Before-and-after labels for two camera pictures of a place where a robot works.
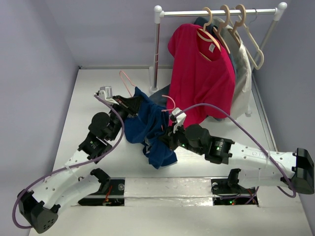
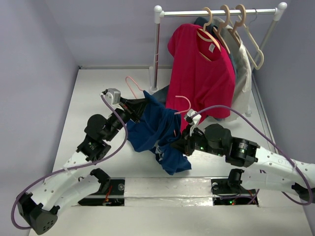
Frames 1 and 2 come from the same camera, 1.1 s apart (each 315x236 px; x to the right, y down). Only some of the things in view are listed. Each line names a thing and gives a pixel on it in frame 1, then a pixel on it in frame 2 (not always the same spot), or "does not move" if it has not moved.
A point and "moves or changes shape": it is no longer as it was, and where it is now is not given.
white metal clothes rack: x=159 y=14 does not move
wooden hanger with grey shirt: x=219 y=32 does not move
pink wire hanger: x=134 y=86 to x=127 y=77
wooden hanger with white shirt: x=232 y=32 does not move
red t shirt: x=199 y=73 does not move
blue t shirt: x=145 y=126 moves or changes shape
